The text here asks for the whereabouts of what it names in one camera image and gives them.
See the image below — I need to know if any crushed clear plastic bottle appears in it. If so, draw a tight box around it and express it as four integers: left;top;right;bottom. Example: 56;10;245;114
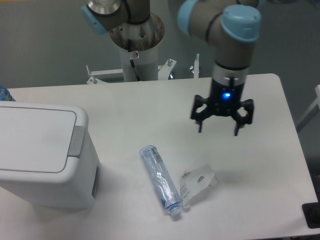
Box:
139;145;182;217

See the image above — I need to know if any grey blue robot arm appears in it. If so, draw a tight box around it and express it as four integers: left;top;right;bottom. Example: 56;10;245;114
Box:
81;0;262;130

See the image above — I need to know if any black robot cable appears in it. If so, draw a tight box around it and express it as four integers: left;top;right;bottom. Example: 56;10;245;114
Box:
127;38;141;82

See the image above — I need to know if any white metal base frame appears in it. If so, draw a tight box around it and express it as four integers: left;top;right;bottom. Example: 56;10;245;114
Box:
85;52;202;85

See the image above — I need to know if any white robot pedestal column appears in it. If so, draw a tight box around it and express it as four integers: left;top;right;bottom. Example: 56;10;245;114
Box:
108;12;166;82

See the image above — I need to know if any black clamp at table edge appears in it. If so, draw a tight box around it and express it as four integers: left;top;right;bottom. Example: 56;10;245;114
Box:
302;202;320;229

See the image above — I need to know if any white frame at right edge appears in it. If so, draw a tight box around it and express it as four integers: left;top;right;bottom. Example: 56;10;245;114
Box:
295;85;320;133

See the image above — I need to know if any white push-lid trash can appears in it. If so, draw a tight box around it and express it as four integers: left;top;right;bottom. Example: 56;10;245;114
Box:
0;101;101;209

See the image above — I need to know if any clear plastic bag with screws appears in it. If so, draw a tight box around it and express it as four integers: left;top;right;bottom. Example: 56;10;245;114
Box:
179;164;218;209

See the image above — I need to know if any blue patterned object at left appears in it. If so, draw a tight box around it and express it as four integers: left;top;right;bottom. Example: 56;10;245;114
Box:
0;85;16;102

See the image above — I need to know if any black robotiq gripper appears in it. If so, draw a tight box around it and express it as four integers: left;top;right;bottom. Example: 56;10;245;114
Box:
190;78;254;136

